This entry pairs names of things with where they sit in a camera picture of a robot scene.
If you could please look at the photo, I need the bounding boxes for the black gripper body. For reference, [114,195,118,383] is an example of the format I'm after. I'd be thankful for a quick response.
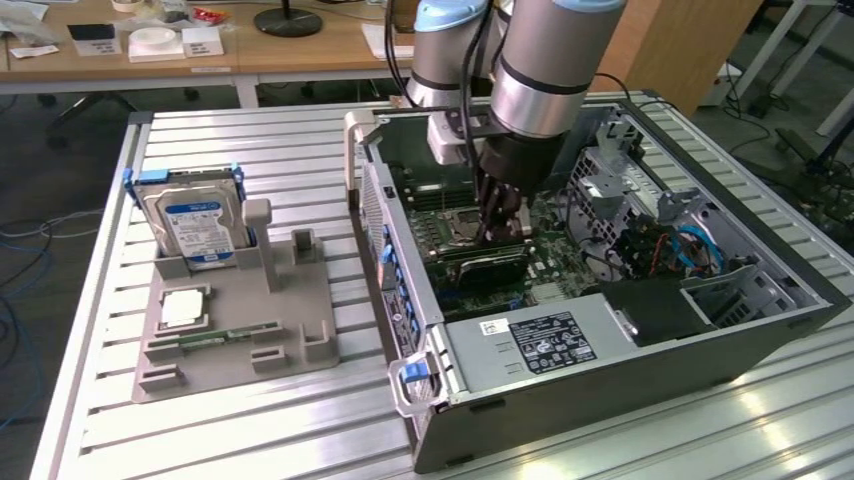
[477,130,565,197]

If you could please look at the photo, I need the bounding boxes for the Nvidia graphics card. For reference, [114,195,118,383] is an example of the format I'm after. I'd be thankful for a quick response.
[428,243,529,290]

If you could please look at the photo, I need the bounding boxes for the metal CPU socket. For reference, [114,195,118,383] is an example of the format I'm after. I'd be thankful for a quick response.
[443,208,483,246]

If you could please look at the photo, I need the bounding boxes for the green Dell motherboard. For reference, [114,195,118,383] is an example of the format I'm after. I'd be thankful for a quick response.
[403,179,608,324]

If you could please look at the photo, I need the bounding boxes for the grey metal drive cage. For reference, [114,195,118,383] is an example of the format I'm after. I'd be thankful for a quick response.
[565,117,672,241]

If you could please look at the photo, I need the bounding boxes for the grey power supply unit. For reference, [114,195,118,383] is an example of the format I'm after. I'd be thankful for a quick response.
[444,292,639,394]

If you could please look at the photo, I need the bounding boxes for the white paper stack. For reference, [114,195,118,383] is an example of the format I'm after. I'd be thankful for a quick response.
[361,22,415,61]

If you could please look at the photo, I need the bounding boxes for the wooden cabinet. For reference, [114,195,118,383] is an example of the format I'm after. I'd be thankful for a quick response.
[589,0,766,114]

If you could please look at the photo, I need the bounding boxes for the grey metal disk bay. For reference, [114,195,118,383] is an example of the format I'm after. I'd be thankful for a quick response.
[679,264,802,331]

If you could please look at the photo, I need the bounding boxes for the dark grey PC case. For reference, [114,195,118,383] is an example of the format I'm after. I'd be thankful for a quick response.
[343,97,854,474]

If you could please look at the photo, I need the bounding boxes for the wooden desk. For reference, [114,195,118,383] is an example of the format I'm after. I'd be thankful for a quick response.
[0,0,601,96]

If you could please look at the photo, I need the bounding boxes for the hard disk in blue caddy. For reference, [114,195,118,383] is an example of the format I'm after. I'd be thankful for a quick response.
[121,163,259,274]

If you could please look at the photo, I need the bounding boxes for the black round lamp base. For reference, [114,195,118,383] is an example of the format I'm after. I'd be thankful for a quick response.
[252,0,325,37]

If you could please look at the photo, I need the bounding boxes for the green RAM stick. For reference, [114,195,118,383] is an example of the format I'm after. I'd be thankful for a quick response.
[176,323,279,351]

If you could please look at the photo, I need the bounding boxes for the silver CPU chip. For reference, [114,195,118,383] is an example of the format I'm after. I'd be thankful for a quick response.
[158,291,205,329]

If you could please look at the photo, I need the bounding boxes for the grey printed parts rack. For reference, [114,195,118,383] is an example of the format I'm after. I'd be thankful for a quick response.
[129,198,341,405]

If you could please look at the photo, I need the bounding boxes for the plain white box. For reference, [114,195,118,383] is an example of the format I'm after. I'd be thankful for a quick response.
[180,25,225,59]

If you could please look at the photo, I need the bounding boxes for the red small packet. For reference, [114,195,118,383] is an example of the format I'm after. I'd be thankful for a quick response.
[192,5,232,26]

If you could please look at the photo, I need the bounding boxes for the white tape roll box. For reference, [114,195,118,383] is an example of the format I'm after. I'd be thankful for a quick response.
[126,27,186,64]

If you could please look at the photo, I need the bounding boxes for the white box with black top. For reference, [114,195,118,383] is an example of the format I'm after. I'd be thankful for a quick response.
[65,23,125,56]

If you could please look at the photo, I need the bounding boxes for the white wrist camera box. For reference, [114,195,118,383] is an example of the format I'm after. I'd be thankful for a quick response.
[425,110,499,165]

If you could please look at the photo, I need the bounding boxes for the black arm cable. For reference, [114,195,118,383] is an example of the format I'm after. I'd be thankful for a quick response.
[380,0,501,201]

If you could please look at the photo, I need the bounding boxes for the blue data wire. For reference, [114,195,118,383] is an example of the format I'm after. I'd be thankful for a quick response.
[668,224,727,276]

